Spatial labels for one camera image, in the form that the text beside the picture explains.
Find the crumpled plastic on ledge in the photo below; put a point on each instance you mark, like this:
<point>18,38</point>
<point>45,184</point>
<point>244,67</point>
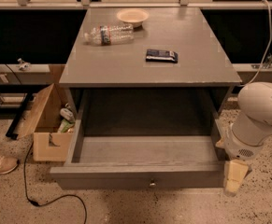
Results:
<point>23,65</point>

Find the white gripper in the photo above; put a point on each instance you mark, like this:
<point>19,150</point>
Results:
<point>238,147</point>

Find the cardboard box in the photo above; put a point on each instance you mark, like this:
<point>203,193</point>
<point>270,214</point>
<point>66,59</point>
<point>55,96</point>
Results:
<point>43,121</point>

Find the items inside cardboard box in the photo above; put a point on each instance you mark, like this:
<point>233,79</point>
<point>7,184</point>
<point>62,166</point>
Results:
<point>67,119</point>

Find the clear plastic water bottle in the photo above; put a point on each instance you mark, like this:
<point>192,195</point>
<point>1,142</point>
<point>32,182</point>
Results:
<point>106,35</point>

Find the white bowl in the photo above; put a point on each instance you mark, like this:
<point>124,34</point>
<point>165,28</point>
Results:
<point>134,16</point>

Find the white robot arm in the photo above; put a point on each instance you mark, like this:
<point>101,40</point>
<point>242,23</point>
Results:
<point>255,103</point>

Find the grey top drawer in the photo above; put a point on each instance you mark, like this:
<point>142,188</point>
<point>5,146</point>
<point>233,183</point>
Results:
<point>144,139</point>

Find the dark blue snack packet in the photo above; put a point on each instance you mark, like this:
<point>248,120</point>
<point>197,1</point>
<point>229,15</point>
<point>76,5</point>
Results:
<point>157,55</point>

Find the grey drawer cabinet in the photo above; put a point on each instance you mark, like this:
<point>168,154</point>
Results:
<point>202,62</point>

